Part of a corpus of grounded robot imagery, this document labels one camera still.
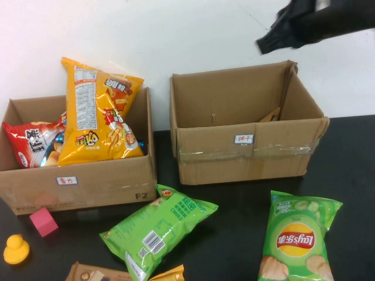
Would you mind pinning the green Lay's chips bag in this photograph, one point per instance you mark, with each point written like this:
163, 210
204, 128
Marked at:
296, 210

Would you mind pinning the yellow rubber duck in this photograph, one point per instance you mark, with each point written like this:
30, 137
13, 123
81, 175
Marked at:
16, 251

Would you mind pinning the yellow fries snack bag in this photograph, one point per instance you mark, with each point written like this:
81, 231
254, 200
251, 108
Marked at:
88, 131

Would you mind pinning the dark snack packet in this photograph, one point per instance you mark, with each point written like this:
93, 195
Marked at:
141, 146

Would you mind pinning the blue polka dot chips bag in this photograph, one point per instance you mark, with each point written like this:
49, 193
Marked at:
52, 155

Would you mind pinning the pink cube block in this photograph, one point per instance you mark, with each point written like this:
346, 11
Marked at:
44, 222

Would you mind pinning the tall cardboard box with tape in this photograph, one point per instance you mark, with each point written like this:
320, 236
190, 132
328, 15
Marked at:
211, 167

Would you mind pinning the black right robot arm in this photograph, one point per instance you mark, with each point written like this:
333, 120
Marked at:
345, 20

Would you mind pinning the low cardboard box F2 print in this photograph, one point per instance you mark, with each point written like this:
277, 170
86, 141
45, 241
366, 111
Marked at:
102, 187

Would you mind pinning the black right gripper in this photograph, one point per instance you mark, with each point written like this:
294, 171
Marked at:
304, 23

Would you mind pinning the red shrimp stick snack bag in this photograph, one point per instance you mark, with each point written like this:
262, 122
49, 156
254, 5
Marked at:
23, 140

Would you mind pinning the brown packet with dark print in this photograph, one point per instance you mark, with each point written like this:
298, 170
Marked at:
271, 116

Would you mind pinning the brown biscuit packet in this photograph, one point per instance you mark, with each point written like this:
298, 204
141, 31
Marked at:
88, 275

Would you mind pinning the small yellow snack packet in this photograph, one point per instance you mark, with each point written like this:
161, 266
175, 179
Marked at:
170, 275

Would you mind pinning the white label red handwriting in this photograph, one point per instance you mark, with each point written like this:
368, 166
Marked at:
67, 180
243, 139

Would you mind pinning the green chips bag barcode side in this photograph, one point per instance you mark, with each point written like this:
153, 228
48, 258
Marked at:
158, 225

